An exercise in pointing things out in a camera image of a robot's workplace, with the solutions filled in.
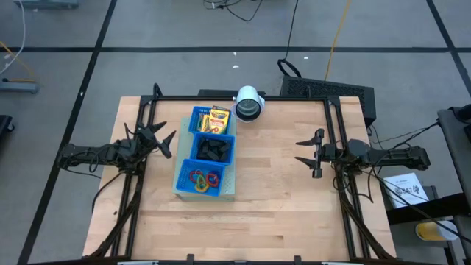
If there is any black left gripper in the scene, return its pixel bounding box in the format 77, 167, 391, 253
135, 121, 177, 160

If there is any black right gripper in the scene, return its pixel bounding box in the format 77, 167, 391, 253
294, 128, 338, 180

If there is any yellow green Crayola crayon box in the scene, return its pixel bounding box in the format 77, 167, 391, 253
208, 105, 231, 135
198, 113, 213, 133

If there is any black perforated computer case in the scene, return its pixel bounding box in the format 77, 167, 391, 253
280, 75, 378, 129

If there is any pale perforated metal shelf riser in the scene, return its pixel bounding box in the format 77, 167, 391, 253
172, 116, 238, 202

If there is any white printed paper sheet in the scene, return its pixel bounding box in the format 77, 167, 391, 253
382, 172, 431, 210

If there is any grey floor stand foot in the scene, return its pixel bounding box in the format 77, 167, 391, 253
0, 80, 40, 94

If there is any yellow white container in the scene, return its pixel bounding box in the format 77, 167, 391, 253
415, 219, 460, 243

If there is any black aluminium table frame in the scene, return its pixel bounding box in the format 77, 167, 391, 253
82, 82, 398, 265

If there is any black floor cable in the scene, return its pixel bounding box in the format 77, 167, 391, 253
276, 0, 303, 79

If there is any yellow hanging power cord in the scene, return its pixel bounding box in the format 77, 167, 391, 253
323, 0, 353, 82

